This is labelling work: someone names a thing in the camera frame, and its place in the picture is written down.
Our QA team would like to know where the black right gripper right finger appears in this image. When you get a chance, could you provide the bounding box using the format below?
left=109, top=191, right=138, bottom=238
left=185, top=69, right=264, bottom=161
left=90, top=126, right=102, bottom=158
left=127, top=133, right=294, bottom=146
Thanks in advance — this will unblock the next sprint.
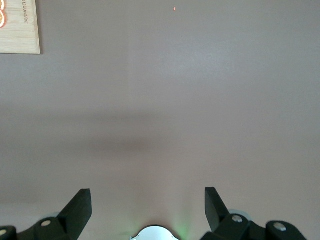
left=201, top=186, right=310, bottom=240

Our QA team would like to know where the brown table cover mat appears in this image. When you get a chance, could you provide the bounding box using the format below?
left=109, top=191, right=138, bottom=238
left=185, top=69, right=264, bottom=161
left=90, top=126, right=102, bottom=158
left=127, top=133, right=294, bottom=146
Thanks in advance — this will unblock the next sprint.
left=0, top=0, right=320, bottom=240

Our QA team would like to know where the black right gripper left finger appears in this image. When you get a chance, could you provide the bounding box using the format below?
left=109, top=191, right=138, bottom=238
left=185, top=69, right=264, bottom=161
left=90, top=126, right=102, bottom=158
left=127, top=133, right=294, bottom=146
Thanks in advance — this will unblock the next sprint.
left=0, top=189, right=93, bottom=240

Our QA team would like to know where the wooden cutting board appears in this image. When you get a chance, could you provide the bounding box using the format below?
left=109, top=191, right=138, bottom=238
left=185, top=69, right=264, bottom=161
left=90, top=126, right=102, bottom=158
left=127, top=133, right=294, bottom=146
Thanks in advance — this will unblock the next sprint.
left=0, top=0, right=41, bottom=55

